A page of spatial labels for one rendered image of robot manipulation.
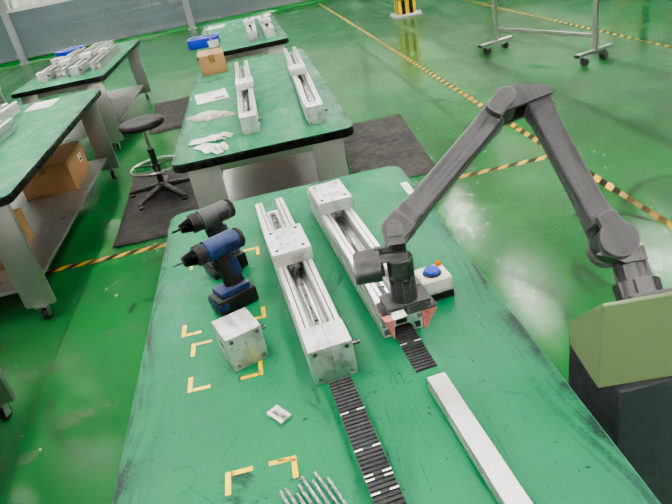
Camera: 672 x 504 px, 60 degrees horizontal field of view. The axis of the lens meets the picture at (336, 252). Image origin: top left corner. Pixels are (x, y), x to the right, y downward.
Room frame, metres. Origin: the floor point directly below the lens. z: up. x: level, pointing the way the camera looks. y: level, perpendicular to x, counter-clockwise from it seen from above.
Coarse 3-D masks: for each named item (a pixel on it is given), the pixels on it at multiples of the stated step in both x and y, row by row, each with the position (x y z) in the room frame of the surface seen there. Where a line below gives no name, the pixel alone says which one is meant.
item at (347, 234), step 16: (352, 208) 1.68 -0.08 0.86; (320, 224) 1.75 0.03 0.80; (336, 224) 1.59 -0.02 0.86; (352, 224) 1.60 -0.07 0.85; (336, 240) 1.50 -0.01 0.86; (352, 240) 1.52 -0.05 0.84; (368, 240) 1.45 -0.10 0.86; (352, 256) 1.38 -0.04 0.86; (352, 272) 1.35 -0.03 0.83; (368, 288) 1.21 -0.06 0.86; (384, 288) 1.23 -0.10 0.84; (368, 304) 1.21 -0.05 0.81; (400, 320) 1.13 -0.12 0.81; (416, 320) 1.12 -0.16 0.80; (384, 336) 1.11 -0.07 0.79
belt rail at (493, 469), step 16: (432, 384) 0.89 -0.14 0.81; (448, 384) 0.88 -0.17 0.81; (448, 400) 0.84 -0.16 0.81; (448, 416) 0.82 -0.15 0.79; (464, 416) 0.79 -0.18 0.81; (464, 432) 0.75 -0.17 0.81; (480, 432) 0.75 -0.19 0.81; (480, 448) 0.71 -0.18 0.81; (480, 464) 0.68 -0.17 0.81; (496, 464) 0.67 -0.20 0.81; (496, 480) 0.64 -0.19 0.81; (512, 480) 0.64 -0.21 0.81; (496, 496) 0.63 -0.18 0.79; (512, 496) 0.61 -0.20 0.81
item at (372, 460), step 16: (336, 384) 0.94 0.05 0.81; (352, 384) 0.94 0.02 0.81; (336, 400) 0.90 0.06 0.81; (352, 400) 0.89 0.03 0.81; (352, 416) 0.85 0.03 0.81; (352, 432) 0.80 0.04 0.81; (368, 432) 0.80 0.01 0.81; (368, 448) 0.76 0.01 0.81; (368, 464) 0.72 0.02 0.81; (384, 464) 0.72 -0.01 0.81; (368, 480) 0.69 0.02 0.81; (384, 480) 0.68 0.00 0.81; (384, 496) 0.65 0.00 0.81; (400, 496) 0.64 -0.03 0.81
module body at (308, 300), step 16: (256, 208) 1.83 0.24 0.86; (272, 224) 1.76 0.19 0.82; (288, 224) 1.66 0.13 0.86; (288, 272) 1.36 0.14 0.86; (304, 272) 1.41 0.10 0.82; (288, 288) 1.28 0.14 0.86; (304, 288) 1.31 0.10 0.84; (320, 288) 1.25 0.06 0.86; (288, 304) 1.27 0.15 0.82; (304, 304) 1.25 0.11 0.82; (320, 304) 1.20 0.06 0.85; (304, 320) 1.13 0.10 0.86; (320, 320) 1.15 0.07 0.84; (304, 352) 1.10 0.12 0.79
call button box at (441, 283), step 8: (416, 272) 1.27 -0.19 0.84; (440, 272) 1.25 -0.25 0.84; (448, 272) 1.24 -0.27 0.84; (416, 280) 1.26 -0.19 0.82; (424, 280) 1.23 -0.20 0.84; (432, 280) 1.22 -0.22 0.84; (440, 280) 1.22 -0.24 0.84; (448, 280) 1.22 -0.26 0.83; (432, 288) 1.21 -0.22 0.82; (440, 288) 1.22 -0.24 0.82; (448, 288) 1.22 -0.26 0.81; (432, 296) 1.21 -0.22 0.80; (440, 296) 1.22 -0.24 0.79; (448, 296) 1.22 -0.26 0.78
